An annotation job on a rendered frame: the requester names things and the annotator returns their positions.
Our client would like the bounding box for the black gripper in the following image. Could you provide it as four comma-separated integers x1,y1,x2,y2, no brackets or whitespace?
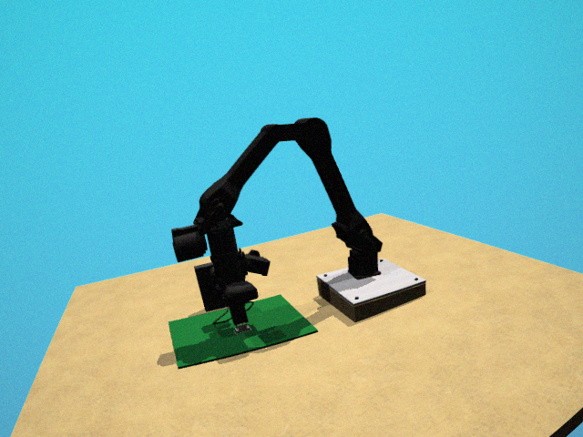
209,249,259,320

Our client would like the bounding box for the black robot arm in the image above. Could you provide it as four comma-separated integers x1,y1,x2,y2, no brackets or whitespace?
171,117,383,280

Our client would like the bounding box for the black cable with plug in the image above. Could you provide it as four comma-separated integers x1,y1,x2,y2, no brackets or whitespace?
212,301,253,326

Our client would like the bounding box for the green circuit board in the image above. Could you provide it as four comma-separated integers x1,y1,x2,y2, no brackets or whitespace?
169,294,318,369

